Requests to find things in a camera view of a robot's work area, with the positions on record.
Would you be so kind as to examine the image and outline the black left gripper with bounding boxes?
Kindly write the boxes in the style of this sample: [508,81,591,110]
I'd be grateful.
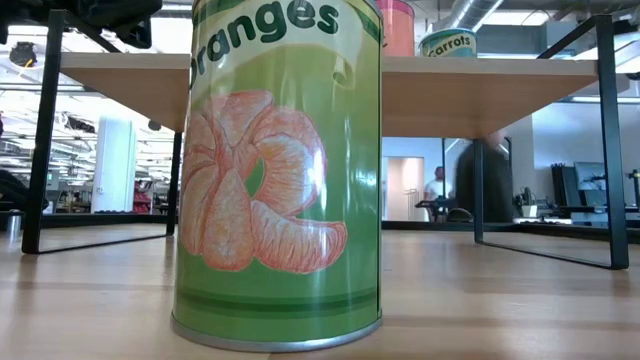
[89,0,164,50]

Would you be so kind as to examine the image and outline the oranges tin can green label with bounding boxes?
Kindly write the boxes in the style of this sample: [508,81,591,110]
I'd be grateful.
[169,0,385,354]

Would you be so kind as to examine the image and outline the orange pink label tin can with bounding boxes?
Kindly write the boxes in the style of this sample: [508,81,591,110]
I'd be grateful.
[374,0,417,58]

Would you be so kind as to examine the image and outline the carrots tin can blue label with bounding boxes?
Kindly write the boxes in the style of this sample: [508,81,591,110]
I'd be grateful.
[417,27,479,58]

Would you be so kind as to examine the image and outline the white pillar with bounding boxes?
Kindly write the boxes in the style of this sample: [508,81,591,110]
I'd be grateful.
[91,115,137,215]

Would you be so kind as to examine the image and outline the red cabinet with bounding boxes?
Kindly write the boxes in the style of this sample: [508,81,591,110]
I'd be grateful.
[132,179,155,215]

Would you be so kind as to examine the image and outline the beige door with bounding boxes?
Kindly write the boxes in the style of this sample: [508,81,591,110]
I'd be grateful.
[387,156,426,222]

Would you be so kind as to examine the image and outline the person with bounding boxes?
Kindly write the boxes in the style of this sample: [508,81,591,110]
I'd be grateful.
[423,165,455,222]

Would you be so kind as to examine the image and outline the black equipment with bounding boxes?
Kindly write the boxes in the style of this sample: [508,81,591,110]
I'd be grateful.
[414,197,475,224]

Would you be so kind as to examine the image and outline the black monitor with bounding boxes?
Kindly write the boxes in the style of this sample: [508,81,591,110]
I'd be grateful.
[549,161,607,209]

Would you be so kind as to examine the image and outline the wooden shelf black metal frame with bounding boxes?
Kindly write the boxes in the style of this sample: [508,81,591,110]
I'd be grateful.
[20,8,630,271]

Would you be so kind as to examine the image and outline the silver ventilation duct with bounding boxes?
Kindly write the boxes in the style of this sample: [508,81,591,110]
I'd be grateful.
[432,0,506,32]

